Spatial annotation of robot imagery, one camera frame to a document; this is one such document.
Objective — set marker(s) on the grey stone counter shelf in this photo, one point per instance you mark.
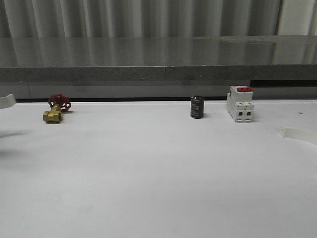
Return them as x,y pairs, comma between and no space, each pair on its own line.
214,60

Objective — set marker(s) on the black cylindrical capacitor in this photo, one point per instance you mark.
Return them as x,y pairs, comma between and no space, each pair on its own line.
197,107

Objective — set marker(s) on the white half pipe clamp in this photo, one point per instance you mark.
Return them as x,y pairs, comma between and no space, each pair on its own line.
7,101
299,134

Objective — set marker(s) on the white circuit breaker red switch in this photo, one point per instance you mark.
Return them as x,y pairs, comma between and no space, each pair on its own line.
239,103

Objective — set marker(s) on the brass valve red handwheel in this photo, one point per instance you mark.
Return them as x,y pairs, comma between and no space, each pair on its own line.
58,104

